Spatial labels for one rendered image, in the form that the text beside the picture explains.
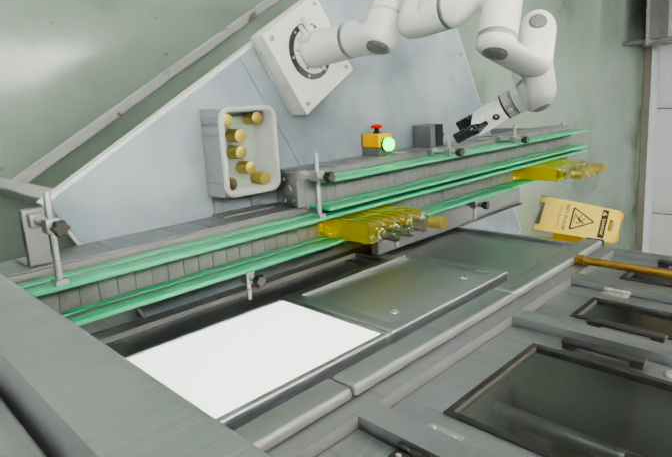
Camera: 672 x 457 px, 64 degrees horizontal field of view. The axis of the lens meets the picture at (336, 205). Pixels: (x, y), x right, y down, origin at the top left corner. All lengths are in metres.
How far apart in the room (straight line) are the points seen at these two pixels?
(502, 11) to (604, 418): 0.78
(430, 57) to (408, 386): 1.41
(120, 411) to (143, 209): 1.15
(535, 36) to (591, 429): 0.79
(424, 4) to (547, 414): 0.86
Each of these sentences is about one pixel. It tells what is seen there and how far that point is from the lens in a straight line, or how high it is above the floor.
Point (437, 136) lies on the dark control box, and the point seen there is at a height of 0.83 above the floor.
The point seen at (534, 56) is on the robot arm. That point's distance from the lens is 1.26.
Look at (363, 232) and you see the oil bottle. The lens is 1.39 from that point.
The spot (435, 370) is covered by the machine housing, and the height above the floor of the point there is 1.43.
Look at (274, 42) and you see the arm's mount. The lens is 1.51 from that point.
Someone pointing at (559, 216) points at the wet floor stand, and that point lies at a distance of 4.74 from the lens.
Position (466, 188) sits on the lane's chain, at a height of 0.88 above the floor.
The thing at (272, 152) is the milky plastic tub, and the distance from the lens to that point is 1.45.
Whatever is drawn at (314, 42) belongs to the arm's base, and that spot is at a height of 0.88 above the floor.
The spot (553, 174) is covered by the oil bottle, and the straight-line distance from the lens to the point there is 2.33.
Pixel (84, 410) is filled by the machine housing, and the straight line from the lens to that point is 0.24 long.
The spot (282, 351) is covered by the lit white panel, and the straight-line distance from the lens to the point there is 1.06.
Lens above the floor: 1.97
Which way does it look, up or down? 45 degrees down
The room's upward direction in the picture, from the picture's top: 97 degrees clockwise
